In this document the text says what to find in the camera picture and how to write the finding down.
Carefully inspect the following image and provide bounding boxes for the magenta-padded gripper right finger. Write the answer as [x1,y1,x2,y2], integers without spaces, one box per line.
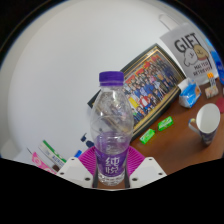
[124,146,168,189]

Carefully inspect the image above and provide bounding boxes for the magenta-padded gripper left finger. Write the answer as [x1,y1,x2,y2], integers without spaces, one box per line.
[56,147,99,189]

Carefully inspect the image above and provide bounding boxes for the clear purple-capped water bottle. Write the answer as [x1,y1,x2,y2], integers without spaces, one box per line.
[89,70,135,187]

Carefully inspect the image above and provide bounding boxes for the long green and white box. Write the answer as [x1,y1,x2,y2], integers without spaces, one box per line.
[37,139,68,169]

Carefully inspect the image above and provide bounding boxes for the dark blue pump bottle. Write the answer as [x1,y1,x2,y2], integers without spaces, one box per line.
[79,132,95,149]

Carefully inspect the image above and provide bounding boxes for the long pink and white box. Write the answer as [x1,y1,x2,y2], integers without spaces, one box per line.
[31,151,58,174]

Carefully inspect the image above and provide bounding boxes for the white and blue paper cup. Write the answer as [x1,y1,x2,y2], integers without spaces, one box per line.
[187,102,222,147]

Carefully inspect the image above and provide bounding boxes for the blue tissue pack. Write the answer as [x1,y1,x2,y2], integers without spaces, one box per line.
[178,78,203,109]

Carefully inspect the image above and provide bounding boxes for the framed group picture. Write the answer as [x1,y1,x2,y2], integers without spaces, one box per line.
[87,43,187,141]

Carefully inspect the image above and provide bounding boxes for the flat round red coaster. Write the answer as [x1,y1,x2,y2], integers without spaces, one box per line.
[214,96,224,114]

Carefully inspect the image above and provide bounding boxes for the small tan box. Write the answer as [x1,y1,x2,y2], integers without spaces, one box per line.
[204,84,220,100]

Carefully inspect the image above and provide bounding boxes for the colourful puzzle cube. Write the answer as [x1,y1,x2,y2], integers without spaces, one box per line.
[206,71,218,87]

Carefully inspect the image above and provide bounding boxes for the white paper gift bag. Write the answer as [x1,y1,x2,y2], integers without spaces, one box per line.
[159,13,214,79]

